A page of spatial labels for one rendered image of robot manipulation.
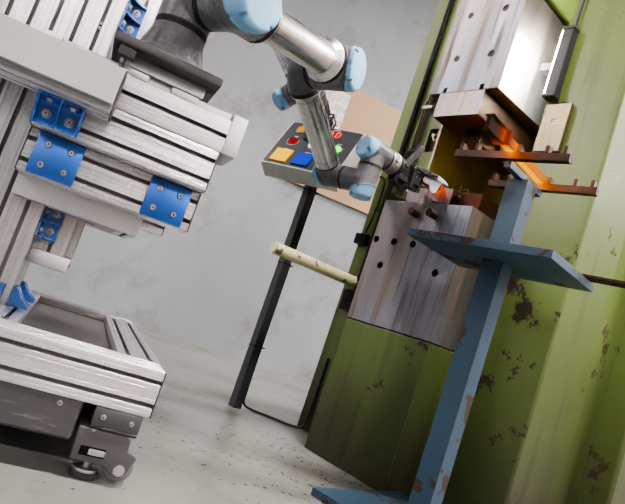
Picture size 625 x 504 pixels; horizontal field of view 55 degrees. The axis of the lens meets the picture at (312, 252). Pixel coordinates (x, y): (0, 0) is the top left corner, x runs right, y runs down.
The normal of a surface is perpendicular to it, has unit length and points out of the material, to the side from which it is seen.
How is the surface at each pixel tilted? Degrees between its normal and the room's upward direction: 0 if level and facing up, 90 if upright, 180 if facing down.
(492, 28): 90
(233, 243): 90
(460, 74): 90
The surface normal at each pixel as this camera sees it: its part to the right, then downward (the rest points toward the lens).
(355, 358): -0.71, -0.32
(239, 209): 0.36, 0.00
